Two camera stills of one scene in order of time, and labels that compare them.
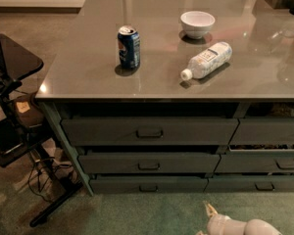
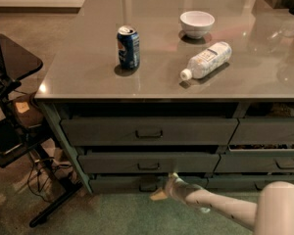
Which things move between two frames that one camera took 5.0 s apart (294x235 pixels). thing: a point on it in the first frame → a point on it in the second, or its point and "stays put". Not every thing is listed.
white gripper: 220,223 → 177,188
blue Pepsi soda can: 128,45 stays put
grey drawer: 146,131 stays put
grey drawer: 149,186 stays put
